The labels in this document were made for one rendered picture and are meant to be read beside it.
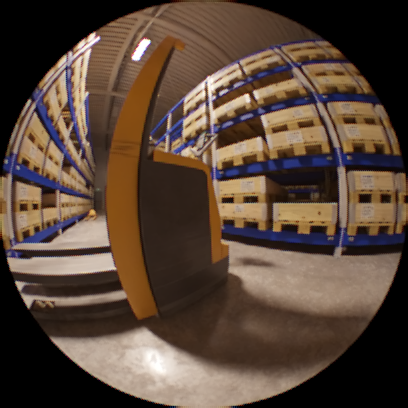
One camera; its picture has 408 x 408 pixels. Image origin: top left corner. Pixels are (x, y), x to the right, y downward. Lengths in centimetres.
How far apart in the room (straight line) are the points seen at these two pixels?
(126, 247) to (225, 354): 66
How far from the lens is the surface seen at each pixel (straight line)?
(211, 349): 71
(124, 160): 55
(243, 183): 170
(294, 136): 169
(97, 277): 69
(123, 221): 53
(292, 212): 152
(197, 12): 727
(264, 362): 71
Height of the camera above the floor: 66
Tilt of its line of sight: 1 degrees down
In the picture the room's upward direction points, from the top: 1 degrees counter-clockwise
